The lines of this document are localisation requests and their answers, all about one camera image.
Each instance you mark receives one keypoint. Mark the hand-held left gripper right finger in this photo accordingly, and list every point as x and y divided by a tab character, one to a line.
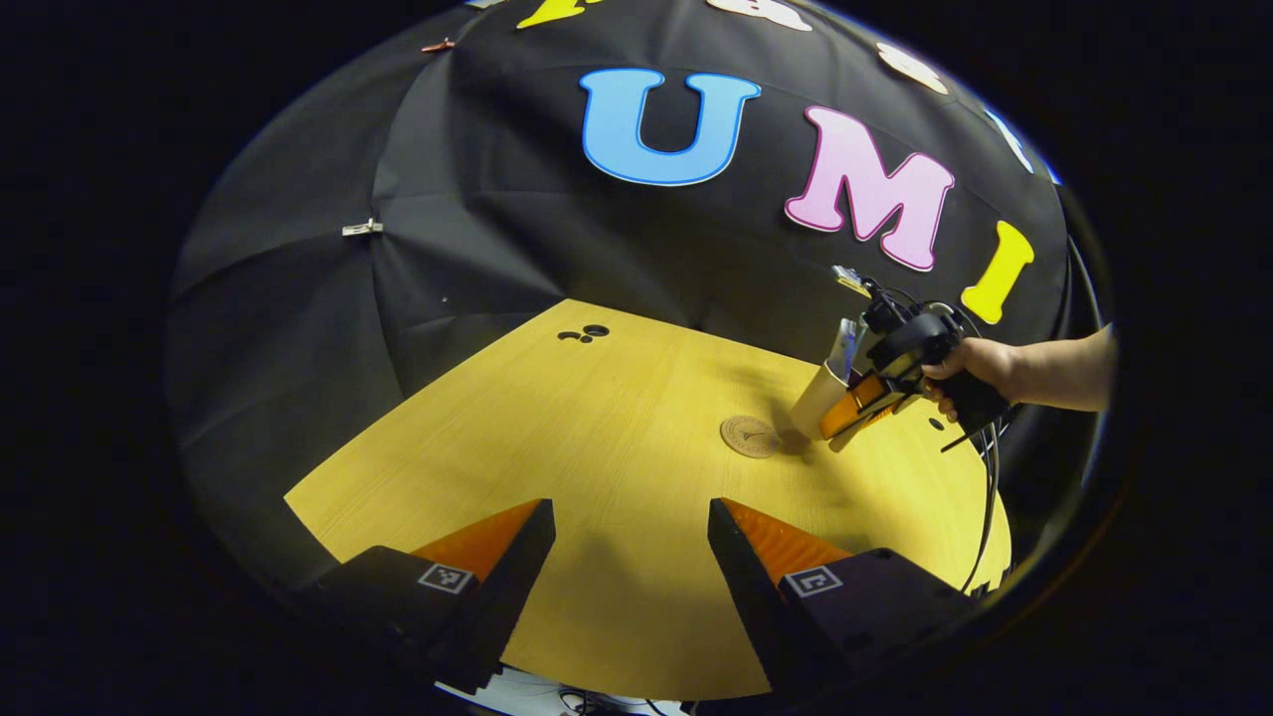
746	597

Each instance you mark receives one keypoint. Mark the beige cup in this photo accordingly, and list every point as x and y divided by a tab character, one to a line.
816	398

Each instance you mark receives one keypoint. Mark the wooden desktop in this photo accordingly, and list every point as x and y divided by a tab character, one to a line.
617	477

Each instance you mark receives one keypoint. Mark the round cork coaster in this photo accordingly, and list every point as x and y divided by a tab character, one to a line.
750	437

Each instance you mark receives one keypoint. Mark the white cloth clip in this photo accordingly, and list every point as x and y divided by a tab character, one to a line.
362	229

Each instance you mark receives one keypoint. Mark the white toothpaste tube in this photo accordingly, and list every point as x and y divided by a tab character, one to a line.
845	348

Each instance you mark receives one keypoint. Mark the black backdrop cloth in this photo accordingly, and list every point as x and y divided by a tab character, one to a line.
557	239

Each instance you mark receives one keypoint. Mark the orange cloth clip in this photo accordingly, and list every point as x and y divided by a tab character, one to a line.
438	45

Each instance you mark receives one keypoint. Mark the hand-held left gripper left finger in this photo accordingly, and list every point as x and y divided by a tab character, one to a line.
502	587

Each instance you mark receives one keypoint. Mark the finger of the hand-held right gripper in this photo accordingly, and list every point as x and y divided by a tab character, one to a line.
853	408

